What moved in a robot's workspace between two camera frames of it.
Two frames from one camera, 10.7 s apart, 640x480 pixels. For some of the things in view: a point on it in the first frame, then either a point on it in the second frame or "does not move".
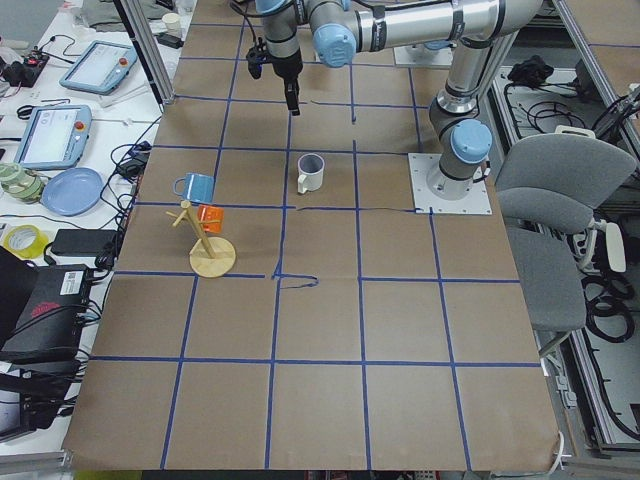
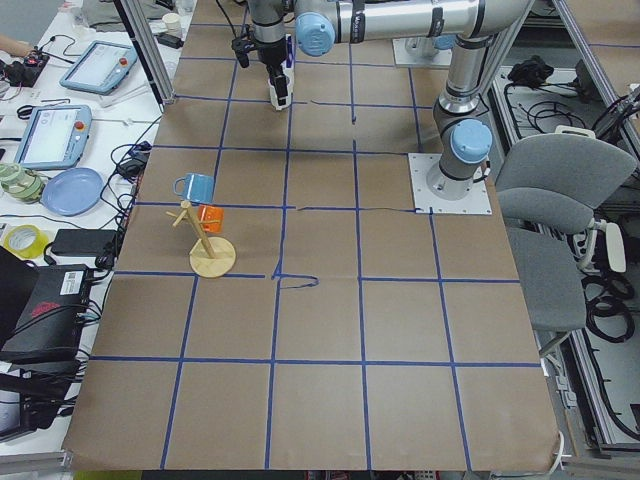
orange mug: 208,213 does not move
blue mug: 198,187 does not move
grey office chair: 547,186 does not move
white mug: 310,168 → 289,97
